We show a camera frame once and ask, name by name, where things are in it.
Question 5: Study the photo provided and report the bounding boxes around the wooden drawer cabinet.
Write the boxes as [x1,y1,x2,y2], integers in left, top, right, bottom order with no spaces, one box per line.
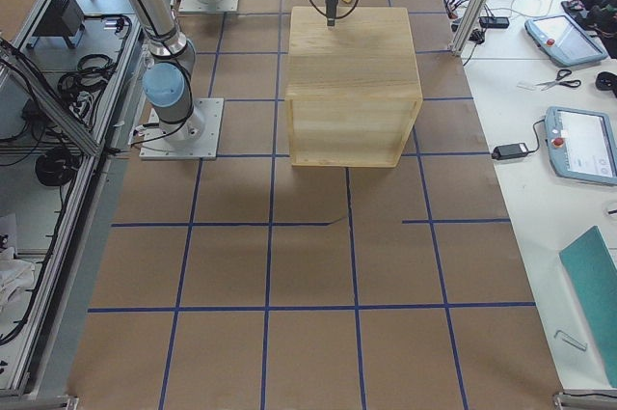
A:
[285,7,423,168]

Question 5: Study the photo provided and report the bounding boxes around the blue teach pendant upper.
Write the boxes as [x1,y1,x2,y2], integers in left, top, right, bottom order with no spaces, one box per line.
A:
[524,14,608,68]

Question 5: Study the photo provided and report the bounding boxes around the blue teach pendant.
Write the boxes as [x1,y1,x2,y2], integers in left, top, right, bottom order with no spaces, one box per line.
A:
[524,14,608,68]
[545,106,616,186]

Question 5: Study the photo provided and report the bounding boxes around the black small device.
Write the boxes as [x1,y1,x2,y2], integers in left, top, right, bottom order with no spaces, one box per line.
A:
[478,16,510,29]

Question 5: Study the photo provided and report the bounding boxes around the black power adapter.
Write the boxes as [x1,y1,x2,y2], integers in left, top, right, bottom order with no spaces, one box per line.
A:
[491,143,530,160]

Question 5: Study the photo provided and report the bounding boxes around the black scissors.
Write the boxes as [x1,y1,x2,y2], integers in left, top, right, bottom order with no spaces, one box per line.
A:
[536,68,581,91]

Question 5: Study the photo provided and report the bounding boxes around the black control box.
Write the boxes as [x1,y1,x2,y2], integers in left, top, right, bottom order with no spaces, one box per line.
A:
[27,0,85,48]

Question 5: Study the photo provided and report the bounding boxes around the blue teach pendant lower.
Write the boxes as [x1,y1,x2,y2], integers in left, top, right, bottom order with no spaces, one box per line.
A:
[545,106,616,186]

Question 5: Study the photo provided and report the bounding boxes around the green book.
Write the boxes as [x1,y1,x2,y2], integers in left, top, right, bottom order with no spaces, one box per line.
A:
[559,226,616,388]

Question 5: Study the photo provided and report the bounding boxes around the metal hex key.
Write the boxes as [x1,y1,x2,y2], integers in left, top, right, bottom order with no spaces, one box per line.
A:
[553,329,588,352]

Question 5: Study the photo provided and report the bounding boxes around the aluminium frame rack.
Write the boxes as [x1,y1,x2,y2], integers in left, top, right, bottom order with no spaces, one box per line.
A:
[1,0,142,400]

